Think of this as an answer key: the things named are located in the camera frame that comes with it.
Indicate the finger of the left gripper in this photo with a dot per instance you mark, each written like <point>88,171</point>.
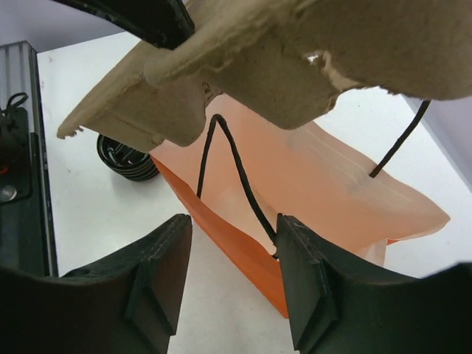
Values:
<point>161,23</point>

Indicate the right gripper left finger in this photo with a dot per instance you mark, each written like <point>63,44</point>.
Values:
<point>126,302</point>

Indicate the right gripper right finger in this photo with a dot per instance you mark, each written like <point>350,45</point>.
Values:
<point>340,303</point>

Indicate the brown cardboard cup carrier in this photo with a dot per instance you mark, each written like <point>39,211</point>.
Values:
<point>288,61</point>

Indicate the orange paper bag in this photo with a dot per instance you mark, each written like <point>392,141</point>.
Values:
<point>306,173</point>

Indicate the stack of black lids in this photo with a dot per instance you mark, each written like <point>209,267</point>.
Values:
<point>124,160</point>

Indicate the aluminium frame rail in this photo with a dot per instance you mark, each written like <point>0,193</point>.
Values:
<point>19,73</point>

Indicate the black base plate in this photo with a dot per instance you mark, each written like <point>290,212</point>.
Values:
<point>24,238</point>

